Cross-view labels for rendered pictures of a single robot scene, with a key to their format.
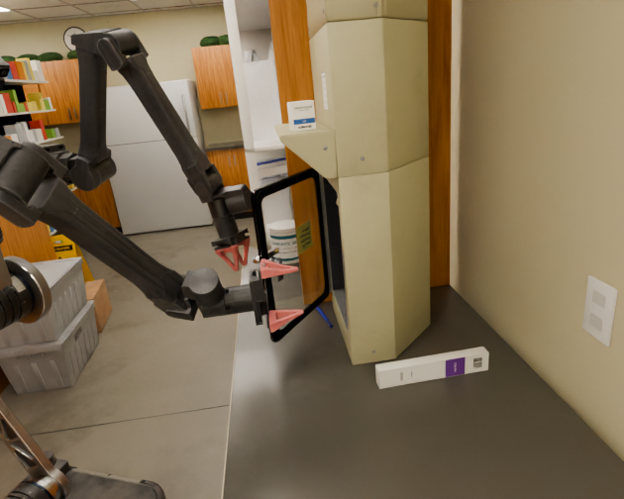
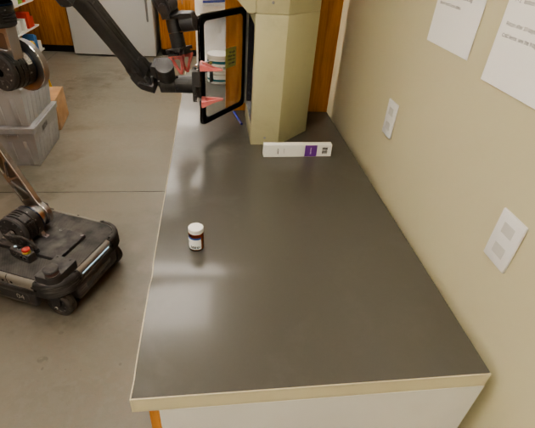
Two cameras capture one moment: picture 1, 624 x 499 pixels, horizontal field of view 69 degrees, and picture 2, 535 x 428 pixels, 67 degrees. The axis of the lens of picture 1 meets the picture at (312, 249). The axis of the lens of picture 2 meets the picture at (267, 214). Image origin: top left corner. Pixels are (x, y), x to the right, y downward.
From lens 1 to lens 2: 50 cm
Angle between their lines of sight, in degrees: 16
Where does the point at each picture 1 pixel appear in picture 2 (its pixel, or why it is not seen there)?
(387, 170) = (288, 14)
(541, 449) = (341, 190)
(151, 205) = not seen: hidden behind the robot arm
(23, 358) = (1, 137)
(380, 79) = not seen: outside the picture
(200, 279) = (162, 64)
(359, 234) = (264, 55)
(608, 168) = (408, 31)
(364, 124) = not seen: outside the picture
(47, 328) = (21, 115)
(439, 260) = (322, 93)
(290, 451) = (205, 177)
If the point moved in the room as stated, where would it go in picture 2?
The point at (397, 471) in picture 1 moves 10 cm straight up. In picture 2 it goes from (262, 189) to (265, 162)
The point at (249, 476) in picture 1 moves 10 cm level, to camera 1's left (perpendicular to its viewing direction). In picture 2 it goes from (181, 183) to (149, 182)
